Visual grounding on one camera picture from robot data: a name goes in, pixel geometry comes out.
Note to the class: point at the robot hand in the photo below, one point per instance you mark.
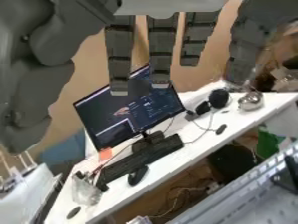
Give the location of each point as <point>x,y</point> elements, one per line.
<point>40,50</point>

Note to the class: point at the black computer monitor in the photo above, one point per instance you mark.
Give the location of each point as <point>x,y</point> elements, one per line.
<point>120,116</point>

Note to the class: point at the orange sticky note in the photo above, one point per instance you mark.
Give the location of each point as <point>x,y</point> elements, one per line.
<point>105,154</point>

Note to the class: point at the black keyboard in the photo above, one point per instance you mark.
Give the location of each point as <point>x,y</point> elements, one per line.
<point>141,156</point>

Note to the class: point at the black headphones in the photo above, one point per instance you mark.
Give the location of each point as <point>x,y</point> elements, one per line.
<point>218,98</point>

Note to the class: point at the clear plastic bag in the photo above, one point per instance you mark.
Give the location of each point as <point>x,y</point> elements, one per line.
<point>85,190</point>

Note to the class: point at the black computer mouse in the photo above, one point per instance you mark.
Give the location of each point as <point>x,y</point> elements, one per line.
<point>137,175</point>

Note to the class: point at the small black oval device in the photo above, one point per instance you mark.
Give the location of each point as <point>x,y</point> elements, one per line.
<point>73,212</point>
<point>221,129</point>

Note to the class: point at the white desk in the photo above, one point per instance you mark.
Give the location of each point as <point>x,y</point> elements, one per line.
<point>213,150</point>

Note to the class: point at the shiny metal bowl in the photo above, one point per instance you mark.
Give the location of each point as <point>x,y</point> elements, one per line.
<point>250,101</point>

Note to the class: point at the green object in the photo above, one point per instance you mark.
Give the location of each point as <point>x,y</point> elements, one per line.
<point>267,143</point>

